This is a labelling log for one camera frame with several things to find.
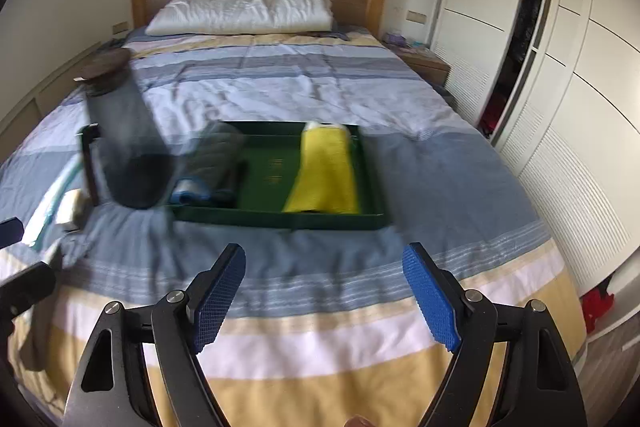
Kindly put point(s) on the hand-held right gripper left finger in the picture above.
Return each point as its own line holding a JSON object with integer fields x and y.
{"x": 217, "y": 302}

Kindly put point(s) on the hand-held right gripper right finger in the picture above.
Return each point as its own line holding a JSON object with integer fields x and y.
{"x": 432, "y": 302}

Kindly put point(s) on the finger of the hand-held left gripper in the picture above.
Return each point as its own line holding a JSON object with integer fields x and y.
{"x": 27, "y": 289}
{"x": 11, "y": 232}

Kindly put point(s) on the white towel with teal trim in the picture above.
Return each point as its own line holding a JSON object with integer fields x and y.
{"x": 47, "y": 207}

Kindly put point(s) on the green rectangular tray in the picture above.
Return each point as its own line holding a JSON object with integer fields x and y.
{"x": 265, "y": 187}

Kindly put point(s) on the person's right hand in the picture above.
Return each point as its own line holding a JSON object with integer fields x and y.
{"x": 357, "y": 422}

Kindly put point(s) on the dark grey rolled towel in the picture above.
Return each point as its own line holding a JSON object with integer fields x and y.
{"x": 207, "y": 172}

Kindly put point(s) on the glass jar with wooden lid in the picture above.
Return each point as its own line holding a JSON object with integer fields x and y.
{"x": 125, "y": 132}

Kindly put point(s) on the yellow folded towel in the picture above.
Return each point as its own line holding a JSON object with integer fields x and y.
{"x": 322, "y": 177}

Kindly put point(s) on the red fabric item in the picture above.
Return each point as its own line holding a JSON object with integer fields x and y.
{"x": 597, "y": 307}

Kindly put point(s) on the red cloth in wardrobe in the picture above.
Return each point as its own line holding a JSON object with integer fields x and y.
{"x": 491, "y": 121}

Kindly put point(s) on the wooden nightstand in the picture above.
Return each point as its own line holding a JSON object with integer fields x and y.
{"x": 425, "y": 67}

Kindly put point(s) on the striped duvet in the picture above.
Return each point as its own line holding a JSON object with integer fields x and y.
{"x": 310, "y": 72}

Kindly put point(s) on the white slatted wardrobe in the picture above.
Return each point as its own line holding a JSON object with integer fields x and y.
{"x": 595, "y": 107}

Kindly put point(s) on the purple item on nightstand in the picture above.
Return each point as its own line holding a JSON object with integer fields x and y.
{"x": 395, "y": 40}

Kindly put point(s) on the white pillow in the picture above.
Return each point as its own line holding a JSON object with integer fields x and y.
{"x": 240, "y": 14}

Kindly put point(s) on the dark hanging clothes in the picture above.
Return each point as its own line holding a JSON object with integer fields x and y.
{"x": 530, "y": 7}

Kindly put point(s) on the beige wall switch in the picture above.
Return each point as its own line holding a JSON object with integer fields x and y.
{"x": 120, "y": 27}
{"x": 416, "y": 17}

